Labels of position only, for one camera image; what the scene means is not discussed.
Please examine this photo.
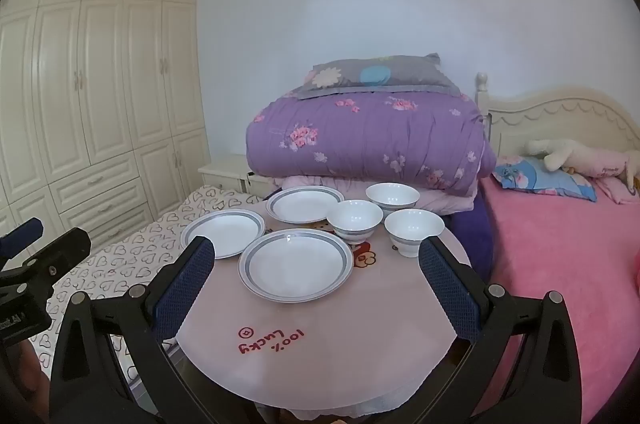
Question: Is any purple floral quilt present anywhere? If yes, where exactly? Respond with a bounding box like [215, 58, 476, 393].
[246, 91, 496, 197]

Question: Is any cream panelled wardrobe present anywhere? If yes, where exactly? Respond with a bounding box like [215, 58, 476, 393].
[0, 0, 211, 249]

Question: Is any blue floral pillow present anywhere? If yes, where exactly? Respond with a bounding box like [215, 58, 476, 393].
[492, 154, 598, 203]

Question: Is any white plate with grey rim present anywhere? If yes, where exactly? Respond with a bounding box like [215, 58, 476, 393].
[265, 186, 346, 225]
[238, 229, 355, 303]
[180, 209, 266, 259]

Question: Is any white heart-print bed sheet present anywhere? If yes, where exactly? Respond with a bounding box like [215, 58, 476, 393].
[30, 185, 261, 395]

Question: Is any pink pillow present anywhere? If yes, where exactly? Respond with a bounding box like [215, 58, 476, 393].
[595, 176, 640, 205]

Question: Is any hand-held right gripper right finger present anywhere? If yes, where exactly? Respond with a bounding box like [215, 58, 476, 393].
[418, 235, 586, 424]

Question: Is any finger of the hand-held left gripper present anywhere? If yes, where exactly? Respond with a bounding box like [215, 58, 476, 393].
[0, 218, 45, 259]
[15, 227, 92, 299]

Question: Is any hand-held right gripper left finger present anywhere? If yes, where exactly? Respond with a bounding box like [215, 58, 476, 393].
[50, 235, 221, 424]

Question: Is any white bowl with grey band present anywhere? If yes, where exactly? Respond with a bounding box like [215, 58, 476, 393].
[326, 200, 384, 245]
[384, 209, 445, 258]
[365, 183, 421, 219]

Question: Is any cream wooden headboard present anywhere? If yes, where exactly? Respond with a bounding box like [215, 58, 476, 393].
[475, 72, 640, 155]

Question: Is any round pink printed table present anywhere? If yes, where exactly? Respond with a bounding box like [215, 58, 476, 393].
[175, 191, 473, 420]

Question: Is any grey floral pillow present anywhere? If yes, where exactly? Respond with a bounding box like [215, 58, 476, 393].
[292, 52, 462, 100]

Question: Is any cream plush toy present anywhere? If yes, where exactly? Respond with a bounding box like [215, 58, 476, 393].
[525, 138, 637, 191]

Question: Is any cream nightstand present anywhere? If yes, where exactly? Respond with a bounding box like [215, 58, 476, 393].
[198, 154, 261, 199]

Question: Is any light pink folded blanket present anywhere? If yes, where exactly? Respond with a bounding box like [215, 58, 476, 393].
[270, 174, 481, 215]

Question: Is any dark purple blanket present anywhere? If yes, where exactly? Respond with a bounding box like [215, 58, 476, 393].
[447, 191, 496, 279]

